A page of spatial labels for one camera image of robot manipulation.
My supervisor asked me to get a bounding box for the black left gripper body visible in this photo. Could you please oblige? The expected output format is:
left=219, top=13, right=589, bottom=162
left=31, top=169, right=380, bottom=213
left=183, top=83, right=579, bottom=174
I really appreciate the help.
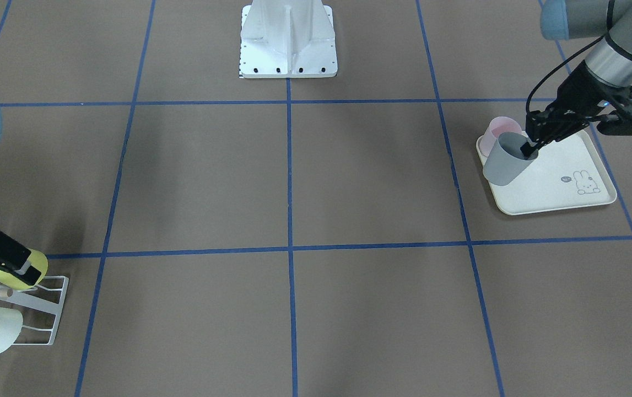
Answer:
left=525, top=61, right=632, bottom=145

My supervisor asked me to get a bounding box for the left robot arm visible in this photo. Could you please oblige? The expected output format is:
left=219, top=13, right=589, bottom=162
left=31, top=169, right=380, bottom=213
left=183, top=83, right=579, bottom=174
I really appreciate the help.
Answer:
left=520, top=1, right=632, bottom=160

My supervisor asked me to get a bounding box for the yellow plastic cup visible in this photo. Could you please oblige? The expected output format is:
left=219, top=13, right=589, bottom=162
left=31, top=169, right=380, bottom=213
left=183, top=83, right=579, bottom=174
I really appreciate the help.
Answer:
left=0, top=249, right=48, bottom=291

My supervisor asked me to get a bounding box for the grey plastic cup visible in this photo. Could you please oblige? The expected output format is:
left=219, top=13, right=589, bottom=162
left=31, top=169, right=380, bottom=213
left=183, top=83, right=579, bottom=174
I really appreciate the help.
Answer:
left=483, top=132, right=537, bottom=186

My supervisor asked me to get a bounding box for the cream plastic tray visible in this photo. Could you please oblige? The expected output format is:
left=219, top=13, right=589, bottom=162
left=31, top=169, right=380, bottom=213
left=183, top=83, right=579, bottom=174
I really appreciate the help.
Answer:
left=489, top=130, right=617, bottom=216

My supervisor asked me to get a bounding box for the pink plastic cup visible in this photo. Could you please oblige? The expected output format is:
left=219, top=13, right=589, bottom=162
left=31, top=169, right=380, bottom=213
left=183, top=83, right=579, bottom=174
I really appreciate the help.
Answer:
left=477, top=116, right=522, bottom=157

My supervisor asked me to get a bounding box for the white wire cup rack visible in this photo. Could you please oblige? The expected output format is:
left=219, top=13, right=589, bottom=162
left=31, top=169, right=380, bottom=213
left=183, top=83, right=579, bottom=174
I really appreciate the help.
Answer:
left=0, top=276, right=71, bottom=347

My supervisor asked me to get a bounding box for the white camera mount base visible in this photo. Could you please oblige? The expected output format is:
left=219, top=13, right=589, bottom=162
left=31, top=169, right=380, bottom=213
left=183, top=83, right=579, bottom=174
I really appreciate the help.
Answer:
left=239, top=1, right=338, bottom=79

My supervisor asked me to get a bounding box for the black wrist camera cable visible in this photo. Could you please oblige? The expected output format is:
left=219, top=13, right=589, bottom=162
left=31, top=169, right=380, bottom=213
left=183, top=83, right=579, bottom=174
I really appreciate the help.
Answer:
left=525, top=33, right=608, bottom=116

